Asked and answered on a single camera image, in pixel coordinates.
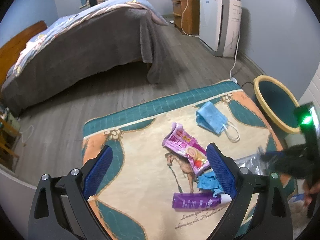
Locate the wooden headboard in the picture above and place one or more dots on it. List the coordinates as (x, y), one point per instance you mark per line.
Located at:
(11, 50)

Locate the horse pattern floor mat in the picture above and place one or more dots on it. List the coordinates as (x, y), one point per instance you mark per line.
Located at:
(134, 199)

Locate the purple bottle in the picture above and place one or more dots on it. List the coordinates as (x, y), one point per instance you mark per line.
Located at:
(198, 201)

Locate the person's right hand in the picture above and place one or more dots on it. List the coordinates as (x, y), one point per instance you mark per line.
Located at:
(309, 190)

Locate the white power strip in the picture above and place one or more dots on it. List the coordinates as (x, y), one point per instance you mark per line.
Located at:
(234, 79)

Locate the blue glove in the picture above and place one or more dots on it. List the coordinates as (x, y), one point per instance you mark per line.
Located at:
(208, 181)

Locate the white air purifier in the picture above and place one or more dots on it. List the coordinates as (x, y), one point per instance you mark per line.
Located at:
(220, 26)

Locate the teal yellow trash bin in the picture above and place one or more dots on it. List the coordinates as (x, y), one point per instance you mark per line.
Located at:
(277, 104)

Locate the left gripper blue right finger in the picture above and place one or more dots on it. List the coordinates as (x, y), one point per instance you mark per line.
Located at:
(222, 166)

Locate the bed with grey blanket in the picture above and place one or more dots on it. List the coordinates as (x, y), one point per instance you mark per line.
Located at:
(115, 38)

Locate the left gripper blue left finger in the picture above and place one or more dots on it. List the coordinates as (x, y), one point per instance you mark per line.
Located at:
(94, 171)

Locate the silver foil blister pack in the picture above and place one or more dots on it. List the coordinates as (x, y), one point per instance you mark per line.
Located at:
(254, 163)

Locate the light blue quilt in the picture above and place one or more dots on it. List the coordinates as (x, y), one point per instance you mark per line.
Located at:
(39, 41)

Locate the pink snack wrapper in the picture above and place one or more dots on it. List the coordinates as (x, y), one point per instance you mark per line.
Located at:
(180, 142)

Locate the wooden cabinet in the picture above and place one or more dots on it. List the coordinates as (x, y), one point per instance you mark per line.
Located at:
(187, 15)

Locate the light blue face mask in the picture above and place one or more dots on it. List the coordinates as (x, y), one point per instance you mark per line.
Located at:
(211, 119)

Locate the wooden bedside stool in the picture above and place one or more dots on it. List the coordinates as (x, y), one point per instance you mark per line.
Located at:
(10, 135)

